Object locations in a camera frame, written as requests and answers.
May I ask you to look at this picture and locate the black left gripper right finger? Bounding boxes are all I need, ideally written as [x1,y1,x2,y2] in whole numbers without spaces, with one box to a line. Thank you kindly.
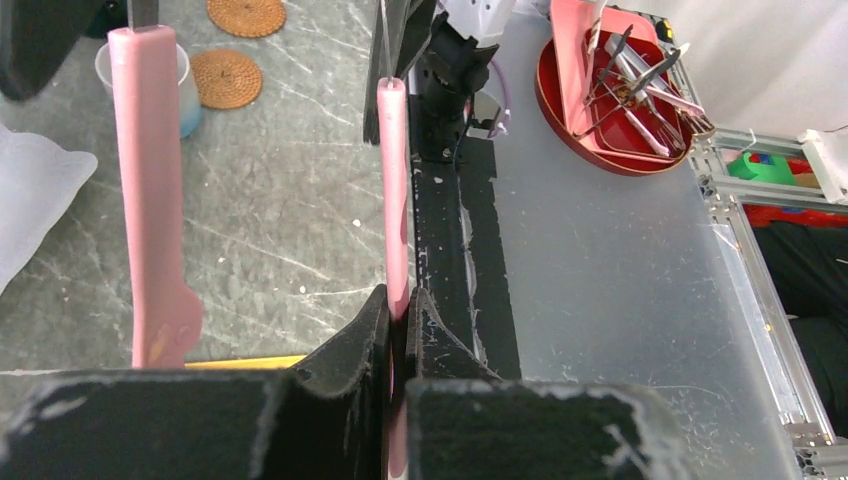
[404,289,695,479]

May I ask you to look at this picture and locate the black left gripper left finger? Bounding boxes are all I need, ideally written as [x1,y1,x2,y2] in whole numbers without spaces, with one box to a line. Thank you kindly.
[1,286,390,479]

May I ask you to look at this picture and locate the pink handled tongs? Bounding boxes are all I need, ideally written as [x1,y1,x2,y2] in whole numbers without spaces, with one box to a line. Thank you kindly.
[107,24,412,480]

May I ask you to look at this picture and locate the white three-tier dessert stand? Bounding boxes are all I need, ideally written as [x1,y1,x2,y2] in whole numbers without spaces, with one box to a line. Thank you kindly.
[1,126,98,289]

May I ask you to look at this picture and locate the yellow serving tray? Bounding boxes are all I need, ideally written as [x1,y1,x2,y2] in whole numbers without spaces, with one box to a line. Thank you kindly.
[185,355,306,370]

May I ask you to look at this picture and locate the white blue mug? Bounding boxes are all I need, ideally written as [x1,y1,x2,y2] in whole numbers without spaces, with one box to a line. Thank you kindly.
[94,44,202,139]

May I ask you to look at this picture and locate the pink rectangular tray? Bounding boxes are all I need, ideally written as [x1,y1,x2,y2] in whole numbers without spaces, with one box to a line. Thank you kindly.
[550,0,659,134]

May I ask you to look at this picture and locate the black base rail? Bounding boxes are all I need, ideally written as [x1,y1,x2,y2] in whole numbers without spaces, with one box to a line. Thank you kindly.
[409,95,522,380]

